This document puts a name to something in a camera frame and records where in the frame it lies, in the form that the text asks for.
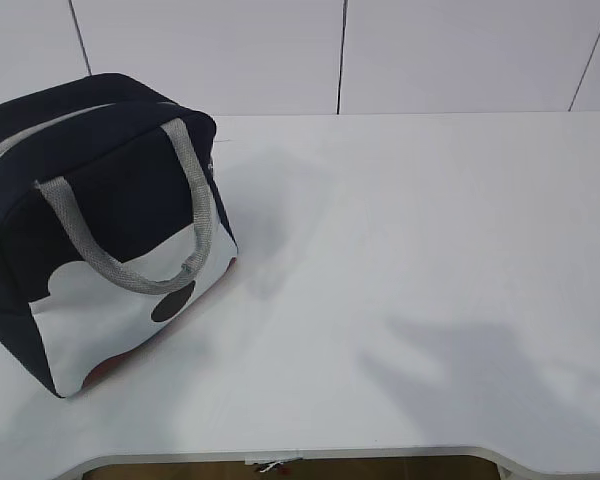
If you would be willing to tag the navy blue lunch bag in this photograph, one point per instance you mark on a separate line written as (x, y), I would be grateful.
(111, 223)

